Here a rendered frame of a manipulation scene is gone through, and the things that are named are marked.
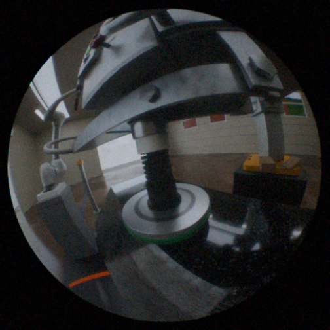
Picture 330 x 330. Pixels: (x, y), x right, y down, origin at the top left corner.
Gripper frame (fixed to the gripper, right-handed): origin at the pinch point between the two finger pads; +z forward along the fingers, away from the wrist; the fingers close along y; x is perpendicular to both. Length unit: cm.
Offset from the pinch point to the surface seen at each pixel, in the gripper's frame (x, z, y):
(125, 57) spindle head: 7, 3, 91
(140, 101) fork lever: 12, 9, 90
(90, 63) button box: 3, -1, 79
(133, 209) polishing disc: 12, 31, 89
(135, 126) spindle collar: 13, 13, 87
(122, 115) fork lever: 11, 11, 86
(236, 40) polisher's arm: 13, -2, 103
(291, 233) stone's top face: 20, 22, 125
